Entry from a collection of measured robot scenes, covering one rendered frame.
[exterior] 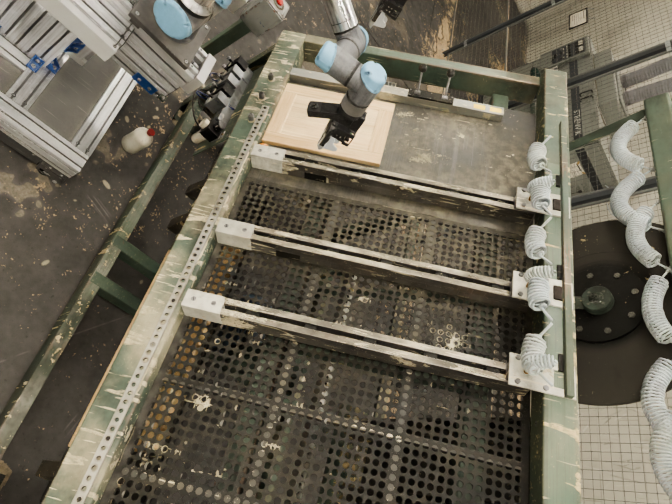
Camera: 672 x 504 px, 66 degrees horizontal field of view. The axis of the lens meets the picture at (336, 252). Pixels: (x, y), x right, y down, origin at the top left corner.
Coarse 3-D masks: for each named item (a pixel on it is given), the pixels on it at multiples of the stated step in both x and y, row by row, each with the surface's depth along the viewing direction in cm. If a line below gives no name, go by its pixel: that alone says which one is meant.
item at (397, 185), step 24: (264, 168) 202; (288, 168) 199; (312, 168) 196; (336, 168) 195; (360, 168) 196; (384, 192) 197; (408, 192) 194; (432, 192) 191; (456, 192) 192; (480, 192) 192; (528, 192) 182; (504, 216) 193; (528, 216) 190
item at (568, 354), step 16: (560, 128) 187; (560, 144) 183; (528, 160) 187; (544, 160) 187; (560, 160) 179; (560, 176) 175; (544, 192) 175; (560, 192) 171; (544, 208) 173; (544, 224) 169; (528, 240) 170; (544, 240) 166; (528, 256) 166; (528, 288) 157; (544, 288) 153; (528, 304) 154; (544, 304) 151; (528, 336) 147; (528, 352) 143; (544, 352) 144; (528, 368) 141
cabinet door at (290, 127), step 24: (288, 96) 225; (312, 96) 226; (336, 96) 227; (288, 120) 217; (312, 120) 218; (384, 120) 220; (288, 144) 209; (312, 144) 209; (336, 144) 210; (360, 144) 211; (384, 144) 212
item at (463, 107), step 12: (300, 72) 232; (312, 72) 232; (312, 84) 232; (324, 84) 231; (336, 84) 230; (384, 96) 229; (396, 96) 227; (432, 108) 228; (444, 108) 227; (456, 108) 225; (468, 108) 224; (492, 120) 226
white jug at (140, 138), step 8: (144, 128) 255; (128, 136) 257; (136, 136) 253; (144, 136) 253; (152, 136) 257; (128, 144) 257; (136, 144) 255; (144, 144) 255; (128, 152) 262; (136, 152) 263
